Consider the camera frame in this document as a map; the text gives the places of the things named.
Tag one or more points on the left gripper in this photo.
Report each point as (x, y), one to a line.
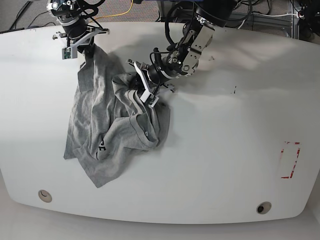
(146, 78)

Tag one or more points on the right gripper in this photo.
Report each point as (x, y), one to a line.
(80, 35)

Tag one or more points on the grey t-shirt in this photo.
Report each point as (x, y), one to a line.
(109, 124)

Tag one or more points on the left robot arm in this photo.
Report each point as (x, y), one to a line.
(181, 58)

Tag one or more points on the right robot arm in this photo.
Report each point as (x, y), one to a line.
(67, 12)

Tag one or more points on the red tape rectangle marking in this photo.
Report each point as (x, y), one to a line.
(288, 159)

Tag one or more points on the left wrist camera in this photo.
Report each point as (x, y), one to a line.
(149, 98)

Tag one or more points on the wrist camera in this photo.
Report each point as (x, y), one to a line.
(149, 98)
(69, 53)

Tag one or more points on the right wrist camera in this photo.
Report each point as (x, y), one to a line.
(69, 53)

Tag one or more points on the left table cable grommet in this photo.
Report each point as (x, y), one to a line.
(44, 196)

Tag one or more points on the table cable grommet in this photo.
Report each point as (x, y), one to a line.
(263, 208)
(44, 196)

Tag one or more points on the right table cable grommet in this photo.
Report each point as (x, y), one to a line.
(263, 208)

